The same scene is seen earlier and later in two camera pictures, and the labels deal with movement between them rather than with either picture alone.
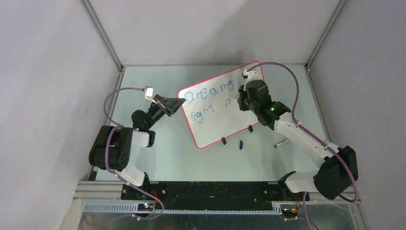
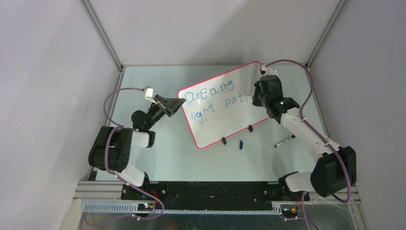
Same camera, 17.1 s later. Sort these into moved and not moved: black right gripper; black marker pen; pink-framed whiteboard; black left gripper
Moved: black right gripper
Not moved: black marker pen; black left gripper; pink-framed whiteboard
